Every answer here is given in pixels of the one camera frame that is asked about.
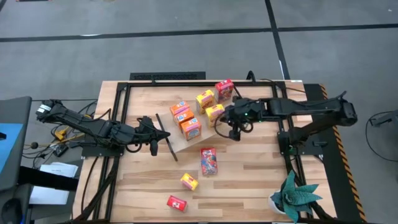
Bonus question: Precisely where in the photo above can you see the white paper sheets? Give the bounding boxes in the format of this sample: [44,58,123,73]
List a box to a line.
[29,161,79,206]

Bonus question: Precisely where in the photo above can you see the black floor cable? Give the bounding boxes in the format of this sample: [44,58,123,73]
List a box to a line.
[364,113,398,163]

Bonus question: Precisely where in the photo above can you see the grey cart with blue panel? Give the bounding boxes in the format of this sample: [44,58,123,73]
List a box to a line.
[0,96,33,191]

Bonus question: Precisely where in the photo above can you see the black cable bundle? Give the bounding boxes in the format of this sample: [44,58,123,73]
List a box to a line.
[80,157,121,222]

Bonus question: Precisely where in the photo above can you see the yellow Corn Pops cereal box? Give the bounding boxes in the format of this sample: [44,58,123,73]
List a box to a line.
[180,172,200,192]
[195,89,216,114]
[205,103,225,128]

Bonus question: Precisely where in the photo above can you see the red Froot Loops cereal box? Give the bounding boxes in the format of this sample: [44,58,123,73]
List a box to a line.
[166,195,188,213]
[200,147,218,177]
[214,78,234,103]

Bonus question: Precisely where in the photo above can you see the black metal table frame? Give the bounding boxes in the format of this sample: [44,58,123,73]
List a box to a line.
[73,80,338,224]

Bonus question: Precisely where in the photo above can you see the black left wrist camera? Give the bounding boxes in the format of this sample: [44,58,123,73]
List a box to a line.
[149,139,160,157]

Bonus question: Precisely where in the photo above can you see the black floor grille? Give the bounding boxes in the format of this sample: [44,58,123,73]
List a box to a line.
[129,71,206,81]

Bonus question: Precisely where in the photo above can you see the orange Mini Wheats cereal box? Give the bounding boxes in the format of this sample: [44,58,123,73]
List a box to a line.
[169,100,190,115]
[180,117,202,141]
[173,109,195,126]

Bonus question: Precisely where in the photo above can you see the teal fake plant white pot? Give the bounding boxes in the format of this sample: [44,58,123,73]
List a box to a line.
[267,170,323,224]

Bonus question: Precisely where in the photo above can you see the black flat bar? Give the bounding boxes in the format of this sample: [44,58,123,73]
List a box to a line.
[18,166,79,192]

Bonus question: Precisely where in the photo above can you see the black mat with hazard stripe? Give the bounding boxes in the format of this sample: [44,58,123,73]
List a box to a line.
[303,82,368,223]

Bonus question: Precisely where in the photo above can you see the black computer mouse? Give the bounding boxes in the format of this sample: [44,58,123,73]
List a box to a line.
[1,197,25,224]

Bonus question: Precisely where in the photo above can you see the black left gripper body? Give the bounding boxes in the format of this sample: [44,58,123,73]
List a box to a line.
[133,116,155,144]

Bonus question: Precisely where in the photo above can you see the yellow cable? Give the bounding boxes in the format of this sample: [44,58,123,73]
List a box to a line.
[54,124,85,141]

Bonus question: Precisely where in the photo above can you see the wooden shelf with black legs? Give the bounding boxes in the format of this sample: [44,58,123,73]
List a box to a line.
[155,86,254,162]

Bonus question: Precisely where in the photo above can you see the grey floor stand leg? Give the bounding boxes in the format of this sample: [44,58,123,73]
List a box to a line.
[369,109,398,128]

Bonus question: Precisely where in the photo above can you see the thin black cable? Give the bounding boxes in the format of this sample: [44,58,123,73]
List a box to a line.
[246,70,308,94]

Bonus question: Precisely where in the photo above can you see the small black device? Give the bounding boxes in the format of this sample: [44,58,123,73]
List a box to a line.
[52,144,70,157]

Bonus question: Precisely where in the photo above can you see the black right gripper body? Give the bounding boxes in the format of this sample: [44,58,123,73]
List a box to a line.
[231,97,262,124]

